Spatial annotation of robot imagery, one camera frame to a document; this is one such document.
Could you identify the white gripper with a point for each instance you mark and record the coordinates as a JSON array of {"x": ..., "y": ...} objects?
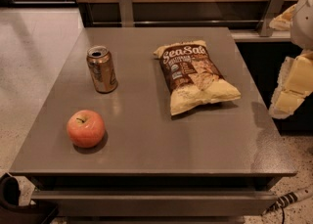
[{"x": 303, "y": 22}]

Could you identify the red apple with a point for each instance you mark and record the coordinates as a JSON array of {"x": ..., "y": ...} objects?
[{"x": 86, "y": 129}]

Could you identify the sea salt chips bag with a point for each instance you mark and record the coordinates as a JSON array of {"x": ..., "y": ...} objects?
[{"x": 192, "y": 77}]

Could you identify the gold soda can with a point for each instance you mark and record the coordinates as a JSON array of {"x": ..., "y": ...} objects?
[{"x": 99, "y": 61}]

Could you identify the grey table drawer front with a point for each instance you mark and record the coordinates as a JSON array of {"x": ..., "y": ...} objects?
[{"x": 158, "y": 203}]

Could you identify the right metal bracket post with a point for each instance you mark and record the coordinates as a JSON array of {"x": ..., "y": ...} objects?
[{"x": 273, "y": 9}]

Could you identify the metal bracket post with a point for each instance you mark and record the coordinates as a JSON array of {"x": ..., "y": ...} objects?
[
  {"x": 273, "y": 9},
  {"x": 126, "y": 13}
]

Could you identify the left metal bracket post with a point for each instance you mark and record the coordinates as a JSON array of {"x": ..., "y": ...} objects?
[{"x": 126, "y": 13}]

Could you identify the horizontal metal rail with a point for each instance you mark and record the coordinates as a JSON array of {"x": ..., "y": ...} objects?
[{"x": 210, "y": 23}]

